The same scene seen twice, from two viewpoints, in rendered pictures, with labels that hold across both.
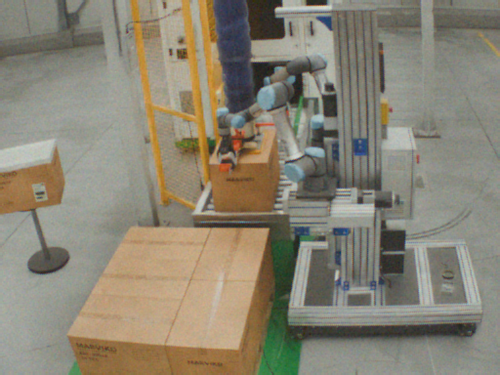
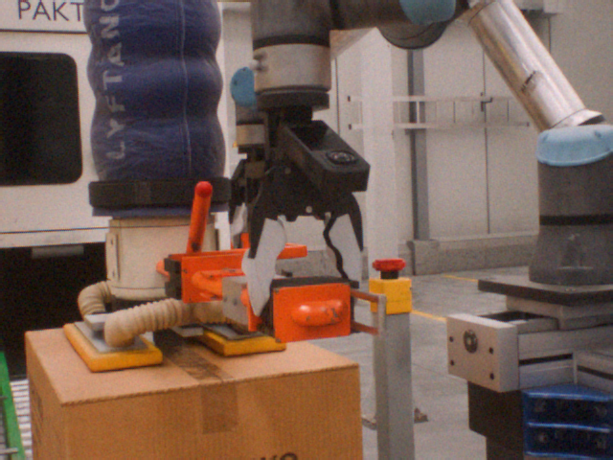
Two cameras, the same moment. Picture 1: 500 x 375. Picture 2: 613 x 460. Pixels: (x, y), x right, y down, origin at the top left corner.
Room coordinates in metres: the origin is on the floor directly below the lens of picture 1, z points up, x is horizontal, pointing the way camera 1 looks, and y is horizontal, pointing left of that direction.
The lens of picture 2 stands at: (2.61, 0.55, 1.19)
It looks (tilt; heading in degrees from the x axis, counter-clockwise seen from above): 3 degrees down; 326
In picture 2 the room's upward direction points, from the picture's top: 2 degrees counter-clockwise
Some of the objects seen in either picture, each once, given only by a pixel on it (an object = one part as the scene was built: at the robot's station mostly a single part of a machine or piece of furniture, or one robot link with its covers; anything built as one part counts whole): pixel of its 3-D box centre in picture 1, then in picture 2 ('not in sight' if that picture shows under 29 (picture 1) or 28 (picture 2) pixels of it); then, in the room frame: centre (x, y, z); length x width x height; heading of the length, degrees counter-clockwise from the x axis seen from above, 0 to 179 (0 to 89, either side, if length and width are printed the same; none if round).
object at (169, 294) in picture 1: (180, 304); not in sight; (2.89, 0.50, 0.34); 1.20 x 1.00 x 0.40; 168
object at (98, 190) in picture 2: not in sight; (163, 192); (3.86, -0.01, 1.20); 0.23 x 0.23 x 0.04
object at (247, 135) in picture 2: not in sight; (256, 137); (4.09, -0.31, 1.30); 0.08 x 0.08 x 0.05
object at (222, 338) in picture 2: (257, 141); (222, 321); (3.85, -0.10, 0.98); 0.34 x 0.10 x 0.05; 169
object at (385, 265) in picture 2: not in sight; (389, 268); (3.95, -0.54, 1.02); 0.07 x 0.07 x 0.04
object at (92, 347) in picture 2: not in sight; (107, 333); (3.88, 0.09, 0.98); 0.34 x 0.10 x 0.05; 169
